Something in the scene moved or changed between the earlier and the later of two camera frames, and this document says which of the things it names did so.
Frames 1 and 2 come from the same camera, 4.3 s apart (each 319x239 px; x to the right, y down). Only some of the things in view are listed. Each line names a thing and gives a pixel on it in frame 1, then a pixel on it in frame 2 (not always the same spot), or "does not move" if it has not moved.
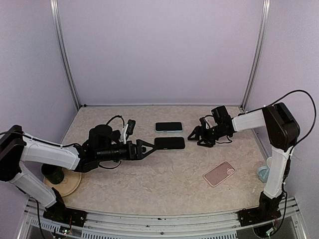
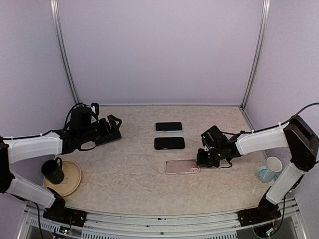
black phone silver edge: [169, 143] does not move
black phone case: [169, 143] does not move
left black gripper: [138, 155] to [107, 130]
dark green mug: [55, 174] does not move
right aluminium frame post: [265, 13] does not move
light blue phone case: [168, 131] does not move
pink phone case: [219, 174] to [182, 166]
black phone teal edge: [169, 126] does not move
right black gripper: [210, 143] to [201, 160]
